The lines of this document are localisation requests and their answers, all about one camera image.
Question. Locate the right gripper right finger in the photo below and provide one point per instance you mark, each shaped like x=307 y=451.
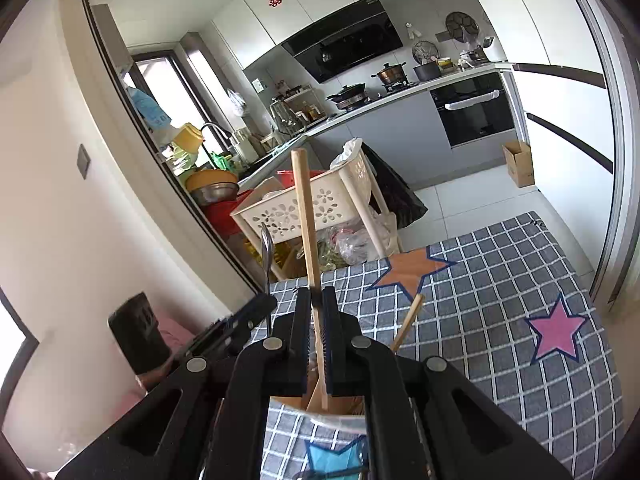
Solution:
x=425 y=420

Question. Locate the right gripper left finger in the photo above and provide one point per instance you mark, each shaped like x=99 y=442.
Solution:
x=207 y=418

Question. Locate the bamboo chopstick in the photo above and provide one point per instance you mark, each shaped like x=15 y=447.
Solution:
x=407 y=322
x=310 y=269

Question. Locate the dark translucent spoon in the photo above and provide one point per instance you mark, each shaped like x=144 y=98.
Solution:
x=266 y=250

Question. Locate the beige utensil holder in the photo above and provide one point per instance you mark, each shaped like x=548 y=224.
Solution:
x=344 y=413

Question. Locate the checkered star tablecloth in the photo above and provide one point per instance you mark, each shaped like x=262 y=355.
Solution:
x=474 y=315

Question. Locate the yellow and steel basins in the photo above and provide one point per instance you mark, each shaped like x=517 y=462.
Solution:
x=208 y=184

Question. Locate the black trash bag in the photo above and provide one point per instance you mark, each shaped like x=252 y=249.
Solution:
x=399 y=198

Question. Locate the beige flower-pattern storage cart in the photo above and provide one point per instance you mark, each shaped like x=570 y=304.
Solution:
x=344 y=193

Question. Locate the cardboard box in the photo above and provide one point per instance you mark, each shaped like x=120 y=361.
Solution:
x=519 y=163

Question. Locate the black wok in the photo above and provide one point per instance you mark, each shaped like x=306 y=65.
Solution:
x=349 y=97

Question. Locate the black built-in oven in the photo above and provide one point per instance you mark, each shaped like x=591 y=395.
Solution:
x=473 y=108

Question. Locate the copper cooking pot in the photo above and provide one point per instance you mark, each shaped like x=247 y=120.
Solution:
x=391 y=74

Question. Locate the black range hood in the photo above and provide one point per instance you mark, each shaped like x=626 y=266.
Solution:
x=344 y=39

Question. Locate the white refrigerator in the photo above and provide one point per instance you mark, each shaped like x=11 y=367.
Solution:
x=567 y=110

